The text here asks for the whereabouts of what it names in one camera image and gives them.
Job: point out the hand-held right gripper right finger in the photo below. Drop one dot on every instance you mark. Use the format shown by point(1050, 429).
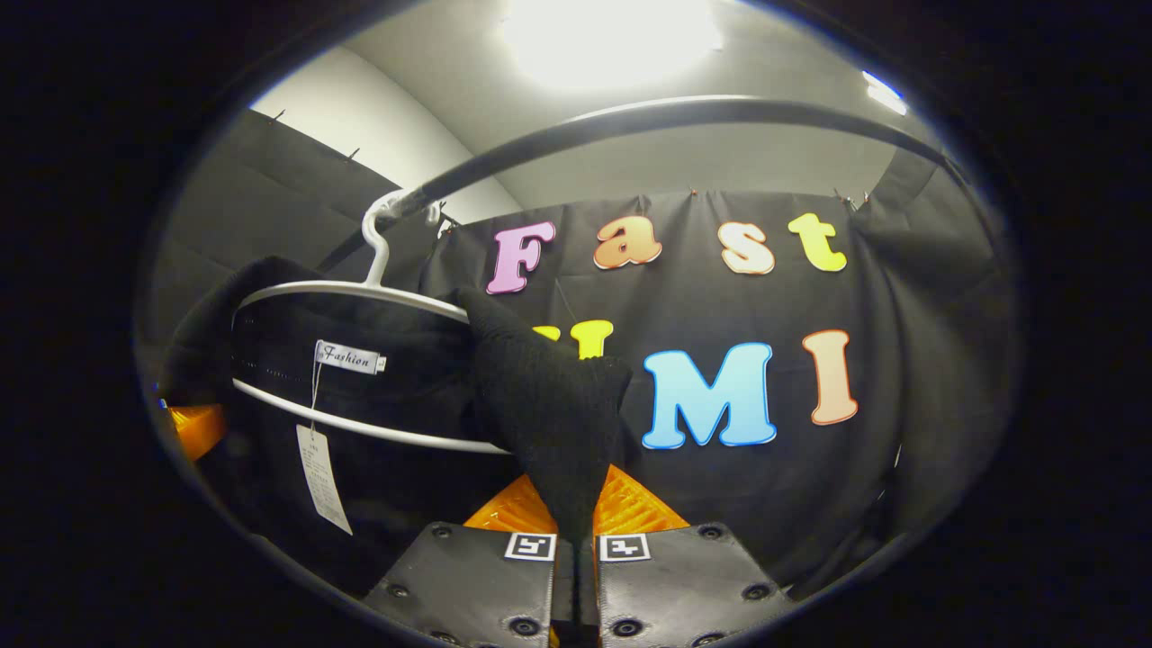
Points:
point(675, 585)

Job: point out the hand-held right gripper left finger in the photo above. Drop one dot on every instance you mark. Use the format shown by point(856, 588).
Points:
point(477, 585)

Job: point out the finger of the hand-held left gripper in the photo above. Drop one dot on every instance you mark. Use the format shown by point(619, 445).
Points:
point(198, 430)

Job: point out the black knit jacket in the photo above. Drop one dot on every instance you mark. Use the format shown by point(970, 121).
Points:
point(549, 405)

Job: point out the large white clothes hanger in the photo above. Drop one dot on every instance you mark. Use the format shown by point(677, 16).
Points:
point(360, 285)

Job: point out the black backdrop cloth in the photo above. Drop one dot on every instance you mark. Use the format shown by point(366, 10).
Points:
point(765, 486)

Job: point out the small square ceiling light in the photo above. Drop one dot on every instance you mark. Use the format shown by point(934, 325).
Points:
point(886, 93)

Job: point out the large round ceiling light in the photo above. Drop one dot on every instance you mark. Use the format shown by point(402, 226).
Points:
point(612, 36)

